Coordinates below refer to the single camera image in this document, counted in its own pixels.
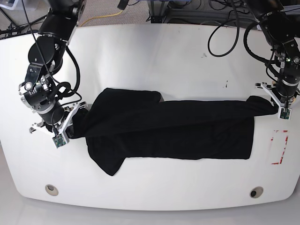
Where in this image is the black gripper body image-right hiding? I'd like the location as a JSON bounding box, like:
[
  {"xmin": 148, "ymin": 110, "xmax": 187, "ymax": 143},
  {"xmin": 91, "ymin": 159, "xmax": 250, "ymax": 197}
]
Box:
[{"xmin": 274, "ymin": 52, "xmax": 300, "ymax": 98}]

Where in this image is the black silver gripper body image-left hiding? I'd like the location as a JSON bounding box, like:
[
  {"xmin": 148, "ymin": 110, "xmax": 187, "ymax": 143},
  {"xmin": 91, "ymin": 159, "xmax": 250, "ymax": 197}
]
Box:
[{"xmin": 19, "ymin": 63, "xmax": 68, "ymax": 124}]

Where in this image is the black T-shirt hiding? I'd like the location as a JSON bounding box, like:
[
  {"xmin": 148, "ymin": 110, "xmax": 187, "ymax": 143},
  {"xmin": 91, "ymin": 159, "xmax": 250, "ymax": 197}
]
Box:
[{"xmin": 67, "ymin": 88, "xmax": 278, "ymax": 176}]

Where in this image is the black tripod stand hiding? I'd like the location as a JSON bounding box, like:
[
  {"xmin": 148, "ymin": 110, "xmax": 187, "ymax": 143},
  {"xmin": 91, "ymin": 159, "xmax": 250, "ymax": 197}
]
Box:
[{"xmin": 0, "ymin": 4, "xmax": 48, "ymax": 40}]

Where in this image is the red tape rectangle marking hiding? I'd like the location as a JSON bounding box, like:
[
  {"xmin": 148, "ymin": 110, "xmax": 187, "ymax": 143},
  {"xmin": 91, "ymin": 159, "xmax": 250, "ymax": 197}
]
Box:
[{"xmin": 268, "ymin": 130, "xmax": 289, "ymax": 165}]

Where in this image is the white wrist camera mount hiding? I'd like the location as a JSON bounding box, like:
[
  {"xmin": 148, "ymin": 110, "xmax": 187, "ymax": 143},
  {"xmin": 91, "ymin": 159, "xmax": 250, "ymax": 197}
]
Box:
[
  {"xmin": 29, "ymin": 100, "xmax": 87, "ymax": 148},
  {"xmin": 255, "ymin": 82, "xmax": 300, "ymax": 120}
]

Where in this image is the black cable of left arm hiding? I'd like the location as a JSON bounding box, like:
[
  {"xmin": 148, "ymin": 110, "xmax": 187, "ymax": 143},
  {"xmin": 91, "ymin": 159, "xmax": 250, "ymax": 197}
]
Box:
[{"xmin": 207, "ymin": 0, "xmax": 282, "ymax": 78}]

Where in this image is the left table cable grommet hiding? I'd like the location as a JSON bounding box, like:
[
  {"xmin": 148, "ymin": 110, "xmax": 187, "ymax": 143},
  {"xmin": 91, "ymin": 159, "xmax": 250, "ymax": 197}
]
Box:
[{"xmin": 45, "ymin": 184, "xmax": 59, "ymax": 196}]

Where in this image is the table cable grommet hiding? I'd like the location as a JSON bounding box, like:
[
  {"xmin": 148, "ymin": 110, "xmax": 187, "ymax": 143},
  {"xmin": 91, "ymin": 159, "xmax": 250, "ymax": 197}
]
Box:
[
  {"xmin": 45, "ymin": 184, "xmax": 59, "ymax": 196},
  {"xmin": 249, "ymin": 187, "xmax": 264, "ymax": 199}
]

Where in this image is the right table cable grommet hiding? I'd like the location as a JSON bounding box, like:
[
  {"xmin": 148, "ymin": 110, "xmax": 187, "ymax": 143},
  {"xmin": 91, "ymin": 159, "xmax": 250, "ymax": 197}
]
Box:
[{"xmin": 249, "ymin": 187, "xmax": 264, "ymax": 199}]

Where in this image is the yellow cable on floor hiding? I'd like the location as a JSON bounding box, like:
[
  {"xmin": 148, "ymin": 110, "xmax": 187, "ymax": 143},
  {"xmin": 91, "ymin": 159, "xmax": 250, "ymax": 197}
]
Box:
[{"xmin": 80, "ymin": 8, "xmax": 123, "ymax": 28}]

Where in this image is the metal frame base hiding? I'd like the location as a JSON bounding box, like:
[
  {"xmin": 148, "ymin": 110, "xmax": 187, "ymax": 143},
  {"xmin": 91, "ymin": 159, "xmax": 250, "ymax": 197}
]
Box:
[{"xmin": 146, "ymin": 0, "xmax": 227, "ymax": 24}]

